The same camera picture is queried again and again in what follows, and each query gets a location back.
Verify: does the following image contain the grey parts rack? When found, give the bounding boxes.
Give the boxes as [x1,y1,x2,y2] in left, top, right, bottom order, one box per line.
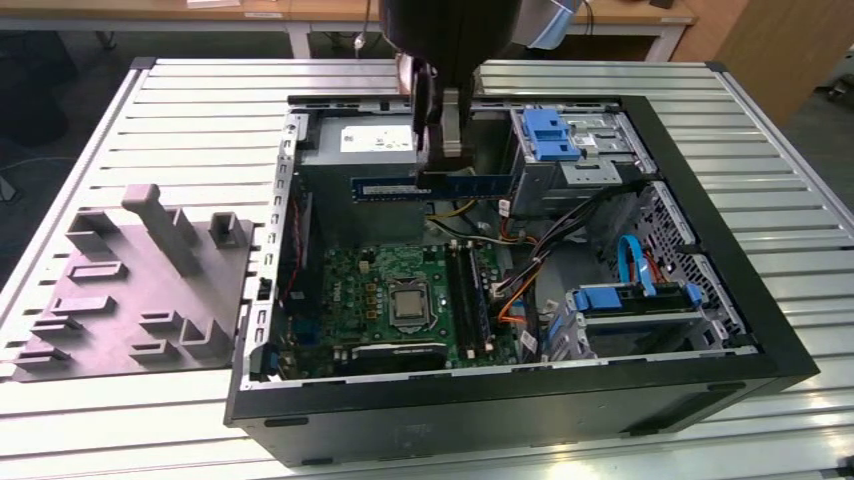
[0,183,265,384]

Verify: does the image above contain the black cable bundle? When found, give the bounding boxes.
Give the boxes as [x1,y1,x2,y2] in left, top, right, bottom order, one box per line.
[492,182,648,301]

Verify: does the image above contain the blue SATA cable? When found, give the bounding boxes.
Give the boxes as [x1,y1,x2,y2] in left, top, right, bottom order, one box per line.
[616,233,659,299]

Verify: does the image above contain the grey power supply unit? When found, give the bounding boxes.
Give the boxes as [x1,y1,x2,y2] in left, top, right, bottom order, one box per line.
[296,115,432,241]

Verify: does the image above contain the wooden desk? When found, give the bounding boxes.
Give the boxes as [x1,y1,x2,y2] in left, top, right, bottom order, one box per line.
[0,0,699,62]

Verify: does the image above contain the metal optical drive cage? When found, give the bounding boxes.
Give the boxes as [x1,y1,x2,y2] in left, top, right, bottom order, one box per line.
[509,107,659,216]

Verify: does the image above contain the green motherboard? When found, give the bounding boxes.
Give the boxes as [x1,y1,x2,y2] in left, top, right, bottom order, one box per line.
[269,239,528,381]

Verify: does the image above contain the metal disk bay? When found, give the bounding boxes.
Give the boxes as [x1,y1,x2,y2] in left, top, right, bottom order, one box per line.
[564,287,726,359]

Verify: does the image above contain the hard disk in blue carrier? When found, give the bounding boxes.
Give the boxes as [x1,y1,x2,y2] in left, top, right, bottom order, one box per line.
[572,282,702,315]

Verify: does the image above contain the black graphics card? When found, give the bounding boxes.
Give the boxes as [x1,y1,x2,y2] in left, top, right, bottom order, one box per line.
[349,339,448,374]

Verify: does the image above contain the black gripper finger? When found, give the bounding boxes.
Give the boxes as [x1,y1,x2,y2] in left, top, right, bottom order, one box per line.
[416,87,479,189]
[409,58,443,176]

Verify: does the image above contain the wooden cabinet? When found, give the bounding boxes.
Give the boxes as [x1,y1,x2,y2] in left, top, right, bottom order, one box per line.
[710,0,854,129]

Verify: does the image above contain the blue drive bay clip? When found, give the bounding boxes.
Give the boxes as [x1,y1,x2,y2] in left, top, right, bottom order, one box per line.
[523,108,576,162]

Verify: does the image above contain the orange wires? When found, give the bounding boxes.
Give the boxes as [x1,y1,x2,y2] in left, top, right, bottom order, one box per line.
[496,287,535,326]

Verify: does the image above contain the yellow wire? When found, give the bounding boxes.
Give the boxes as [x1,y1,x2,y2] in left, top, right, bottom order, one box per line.
[425,199,479,220]

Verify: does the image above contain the silver CPU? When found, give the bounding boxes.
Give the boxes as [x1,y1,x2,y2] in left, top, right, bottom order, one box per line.
[389,291,428,321]

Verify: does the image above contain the wheeled chair base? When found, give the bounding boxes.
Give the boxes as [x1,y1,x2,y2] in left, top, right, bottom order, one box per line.
[812,47,854,104]

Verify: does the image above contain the black PC case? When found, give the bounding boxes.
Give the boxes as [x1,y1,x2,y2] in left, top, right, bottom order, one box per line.
[222,93,820,469]

